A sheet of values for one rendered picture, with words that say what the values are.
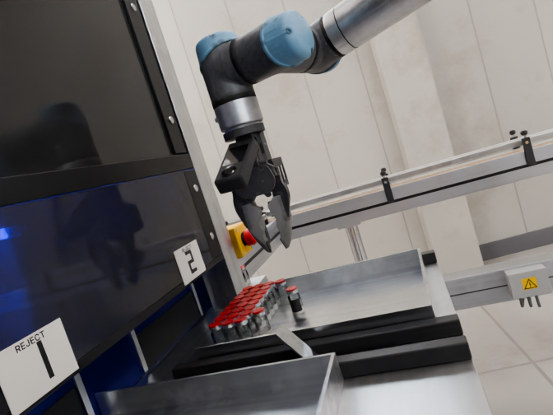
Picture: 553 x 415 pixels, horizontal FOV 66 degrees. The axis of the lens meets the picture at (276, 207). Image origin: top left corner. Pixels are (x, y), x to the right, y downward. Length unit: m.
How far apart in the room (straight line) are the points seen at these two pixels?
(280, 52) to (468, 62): 2.82
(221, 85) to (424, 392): 0.51
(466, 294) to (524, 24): 2.29
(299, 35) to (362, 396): 0.47
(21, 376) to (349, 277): 0.56
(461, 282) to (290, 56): 1.22
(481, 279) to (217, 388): 1.27
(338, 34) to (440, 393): 0.53
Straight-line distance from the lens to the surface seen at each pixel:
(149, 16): 0.96
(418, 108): 3.09
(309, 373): 0.53
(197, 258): 0.79
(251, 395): 0.56
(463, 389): 0.47
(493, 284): 1.70
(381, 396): 0.49
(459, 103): 3.35
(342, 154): 3.22
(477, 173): 1.58
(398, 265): 0.82
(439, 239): 3.18
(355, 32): 0.73
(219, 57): 0.71
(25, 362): 0.50
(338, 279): 0.83
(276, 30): 0.65
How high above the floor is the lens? 1.14
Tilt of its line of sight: 6 degrees down
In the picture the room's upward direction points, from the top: 18 degrees counter-clockwise
